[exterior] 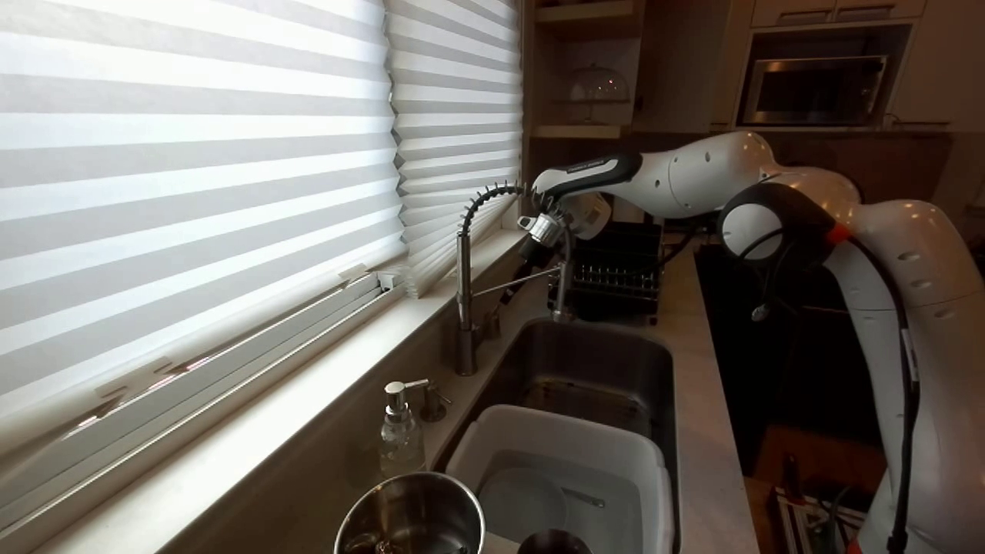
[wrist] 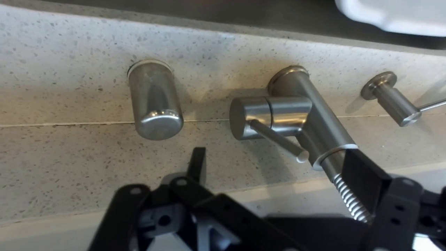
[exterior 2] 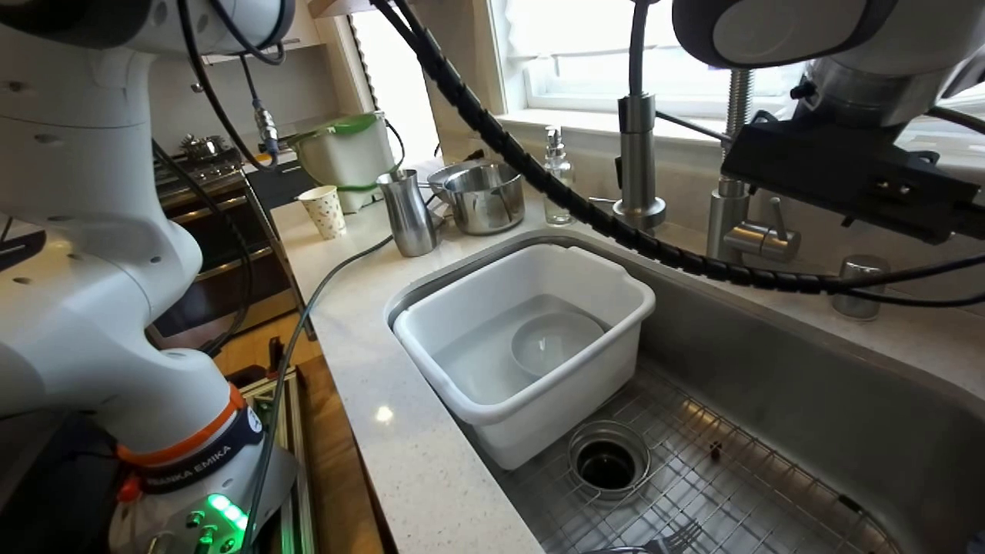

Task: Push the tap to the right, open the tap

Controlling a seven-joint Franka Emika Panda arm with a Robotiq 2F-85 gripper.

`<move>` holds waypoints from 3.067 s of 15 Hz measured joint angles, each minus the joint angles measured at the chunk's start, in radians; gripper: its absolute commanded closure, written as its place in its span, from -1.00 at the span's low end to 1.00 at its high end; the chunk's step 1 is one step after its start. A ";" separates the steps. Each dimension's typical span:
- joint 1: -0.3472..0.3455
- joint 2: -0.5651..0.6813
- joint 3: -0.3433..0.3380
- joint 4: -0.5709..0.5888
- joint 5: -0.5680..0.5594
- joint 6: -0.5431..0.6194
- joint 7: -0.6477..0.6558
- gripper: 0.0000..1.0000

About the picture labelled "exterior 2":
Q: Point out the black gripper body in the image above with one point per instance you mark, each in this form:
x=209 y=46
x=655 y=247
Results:
x=833 y=172

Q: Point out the steel spring neck faucet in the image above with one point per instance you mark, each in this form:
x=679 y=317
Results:
x=635 y=156

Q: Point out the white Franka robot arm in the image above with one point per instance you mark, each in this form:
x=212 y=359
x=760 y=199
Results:
x=80 y=340

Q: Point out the round steel sink cap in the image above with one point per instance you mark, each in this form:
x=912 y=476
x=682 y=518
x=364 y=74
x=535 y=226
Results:
x=856 y=283

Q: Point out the stainless steel sink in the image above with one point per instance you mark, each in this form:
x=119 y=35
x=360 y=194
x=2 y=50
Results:
x=779 y=372

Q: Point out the clear soap dispenser bottle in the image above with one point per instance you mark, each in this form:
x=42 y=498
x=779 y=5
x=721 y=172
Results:
x=557 y=172

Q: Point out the stainless steel pot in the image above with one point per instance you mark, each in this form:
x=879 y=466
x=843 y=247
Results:
x=488 y=202

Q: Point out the white plastic dish tub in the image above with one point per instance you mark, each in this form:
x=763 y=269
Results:
x=575 y=411

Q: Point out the round sink drain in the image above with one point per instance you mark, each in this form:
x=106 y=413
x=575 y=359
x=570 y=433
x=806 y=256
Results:
x=604 y=464

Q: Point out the stainless steel pitcher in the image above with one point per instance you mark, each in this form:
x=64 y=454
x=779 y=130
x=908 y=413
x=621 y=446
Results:
x=411 y=217

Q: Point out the white container green lid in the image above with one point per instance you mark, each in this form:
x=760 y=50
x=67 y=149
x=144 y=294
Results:
x=344 y=158

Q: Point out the paper cup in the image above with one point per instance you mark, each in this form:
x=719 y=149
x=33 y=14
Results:
x=325 y=213

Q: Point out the dark kitchen stove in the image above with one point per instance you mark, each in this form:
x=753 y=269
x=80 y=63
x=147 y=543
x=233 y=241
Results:
x=220 y=247

